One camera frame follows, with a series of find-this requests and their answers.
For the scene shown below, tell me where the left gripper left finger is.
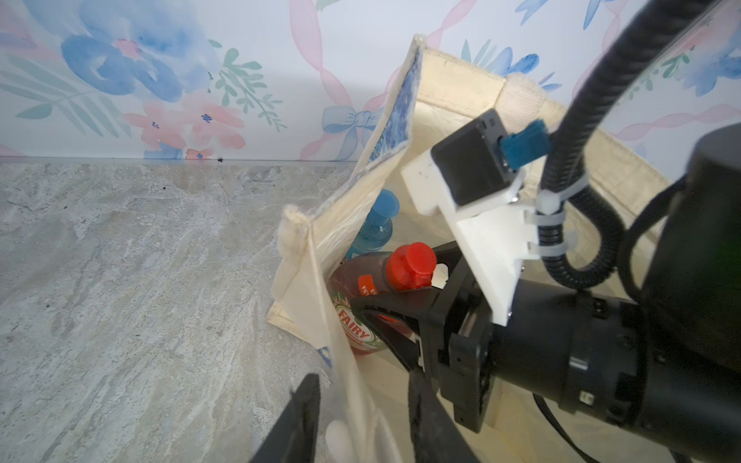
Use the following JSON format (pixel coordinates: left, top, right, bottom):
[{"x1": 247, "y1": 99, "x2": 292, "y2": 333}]
[{"x1": 251, "y1": 373, "x2": 320, "y2": 463}]

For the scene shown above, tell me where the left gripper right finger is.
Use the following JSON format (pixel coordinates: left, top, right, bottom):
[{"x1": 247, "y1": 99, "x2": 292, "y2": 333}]
[{"x1": 408, "y1": 370, "x2": 479, "y2": 463}]

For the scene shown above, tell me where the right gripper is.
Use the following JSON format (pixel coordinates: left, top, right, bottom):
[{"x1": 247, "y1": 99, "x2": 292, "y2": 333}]
[{"x1": 350, "y1": 241, "x2": 646, "y2": 431}]

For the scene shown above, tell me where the dark red Fairy bottle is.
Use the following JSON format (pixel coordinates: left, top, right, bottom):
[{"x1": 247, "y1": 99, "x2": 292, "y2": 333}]
[{"x1": 327, "y1": 242, "x2": 437, "y2": 356}]

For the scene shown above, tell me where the blue bottle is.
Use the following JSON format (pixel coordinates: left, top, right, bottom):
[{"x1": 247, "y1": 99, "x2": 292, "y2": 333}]
[{"x1": 345, "y1": 189, "x2": 401, "y2": 260}]

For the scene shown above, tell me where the cream shopping bag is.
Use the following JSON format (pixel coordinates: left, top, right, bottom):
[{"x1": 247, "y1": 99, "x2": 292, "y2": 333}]
[{"x1": 268, "y1": 36, "x2": 671, "y2": 462}]

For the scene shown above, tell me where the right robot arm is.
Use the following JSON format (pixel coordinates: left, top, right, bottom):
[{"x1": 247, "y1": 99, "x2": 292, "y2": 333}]
[{"x1": 350, "y1": 125, "x2": 740, "y2": 462}]

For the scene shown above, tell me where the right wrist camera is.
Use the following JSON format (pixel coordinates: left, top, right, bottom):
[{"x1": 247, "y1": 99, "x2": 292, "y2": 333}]
[{"x1": 430, "y1": 109, "x2": 516, "y2": 206}]

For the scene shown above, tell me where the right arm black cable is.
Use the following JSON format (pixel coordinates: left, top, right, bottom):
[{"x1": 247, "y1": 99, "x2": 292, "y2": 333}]
[{"x1": 535, "y1": 0, "x2": 719, "y2": 291}]

